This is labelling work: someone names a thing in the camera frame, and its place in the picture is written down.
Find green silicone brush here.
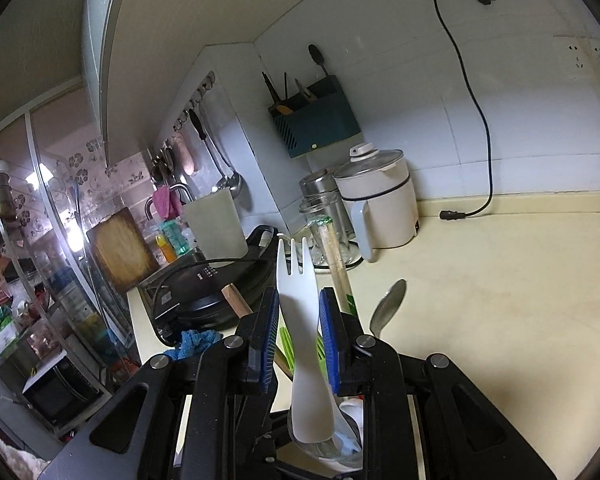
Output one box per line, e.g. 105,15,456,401
278,327,327,367

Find disposable chopsticks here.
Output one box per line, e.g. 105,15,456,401
307,214,361,322

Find dark chopsticks bundle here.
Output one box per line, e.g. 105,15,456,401
261,70,289,102

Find hanging metal ladle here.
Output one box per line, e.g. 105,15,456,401
188,108,243,200

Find black power cable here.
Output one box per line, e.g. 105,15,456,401
429,0,496,222

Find white electric pot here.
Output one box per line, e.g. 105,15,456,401
333,143,421,264

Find white wall cabinet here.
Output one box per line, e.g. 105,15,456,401
82,0,137,167

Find green bottle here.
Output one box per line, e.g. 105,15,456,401
160,219,189,257

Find black electric griddle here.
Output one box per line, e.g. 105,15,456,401
139,224,281,347

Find clear glass jar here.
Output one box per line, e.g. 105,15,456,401
299,169,341,197

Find orange bottle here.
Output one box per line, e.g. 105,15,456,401
154,232,179,264

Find pale plastic cutting board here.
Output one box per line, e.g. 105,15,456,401
179,187,250,262

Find blue rag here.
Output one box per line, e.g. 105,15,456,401
163,328,221,362

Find wooden cutting board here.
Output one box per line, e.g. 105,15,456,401
86,207,160,295

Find metal faucet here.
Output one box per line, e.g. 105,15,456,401
144,183,194,219

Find white plastic spoon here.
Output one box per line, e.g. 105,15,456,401
339,402,365,436

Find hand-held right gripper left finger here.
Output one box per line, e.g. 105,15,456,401
40,287,281,480

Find white plastic fork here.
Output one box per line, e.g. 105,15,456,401
275,237,343,444

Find pink cloth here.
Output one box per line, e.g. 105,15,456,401
152,184,183,222

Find wall hook rail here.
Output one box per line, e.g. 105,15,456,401
157,70,216,137

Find metal storage shelf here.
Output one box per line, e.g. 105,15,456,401
0,157,137,442

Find person's fuzzy clothing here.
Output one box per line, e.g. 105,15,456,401
0,432,52,480

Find metal spoon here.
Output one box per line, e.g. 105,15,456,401
368,278,409,339

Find black spoon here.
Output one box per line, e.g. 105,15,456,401
307,43,329,79

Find black microwave oven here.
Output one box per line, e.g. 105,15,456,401
22,349,102,429

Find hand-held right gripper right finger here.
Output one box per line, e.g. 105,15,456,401
319,287,558,480

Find clear glass cup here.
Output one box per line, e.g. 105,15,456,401
284,389,367,477

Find teal wall utensil holder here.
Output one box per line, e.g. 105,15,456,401
267,74,363,160

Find tall glass jar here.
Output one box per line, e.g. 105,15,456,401
299,192,354,267

